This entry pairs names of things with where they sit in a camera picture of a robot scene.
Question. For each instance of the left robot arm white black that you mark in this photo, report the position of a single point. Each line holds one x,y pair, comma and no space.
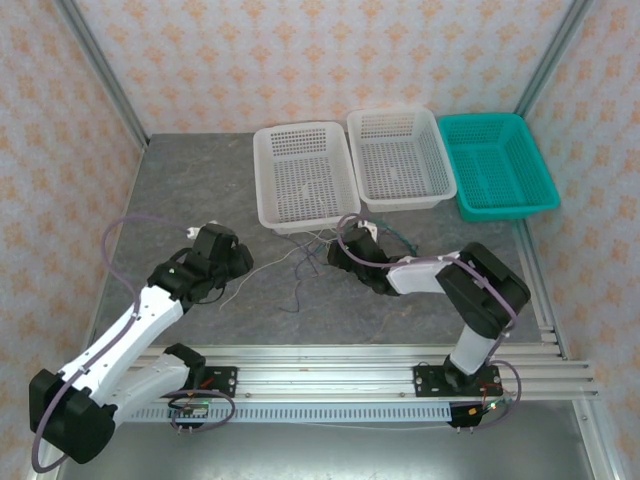
120,340

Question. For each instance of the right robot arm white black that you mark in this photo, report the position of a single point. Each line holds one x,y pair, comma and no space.
480,300

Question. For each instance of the wide white plastic basket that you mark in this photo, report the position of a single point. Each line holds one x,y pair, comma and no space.
305,160

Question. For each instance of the tall white plastic basket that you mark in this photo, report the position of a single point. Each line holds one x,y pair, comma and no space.
397,155

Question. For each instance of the teal plastic basket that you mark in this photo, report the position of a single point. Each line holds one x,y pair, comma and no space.
495,165

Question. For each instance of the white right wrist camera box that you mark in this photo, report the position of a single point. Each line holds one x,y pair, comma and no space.
370,231

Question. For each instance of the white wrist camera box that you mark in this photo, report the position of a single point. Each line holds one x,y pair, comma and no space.
193,232
370,231

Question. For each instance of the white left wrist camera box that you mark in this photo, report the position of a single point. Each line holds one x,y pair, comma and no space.
193,232

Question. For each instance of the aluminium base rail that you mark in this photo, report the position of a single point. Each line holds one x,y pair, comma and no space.
325,372

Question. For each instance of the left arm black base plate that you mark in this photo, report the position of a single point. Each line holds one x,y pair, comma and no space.
222,380

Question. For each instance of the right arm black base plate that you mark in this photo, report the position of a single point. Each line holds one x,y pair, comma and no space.
427,380

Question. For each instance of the aluminium frame post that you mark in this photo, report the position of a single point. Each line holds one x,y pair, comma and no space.
555,52
107,75
597,440

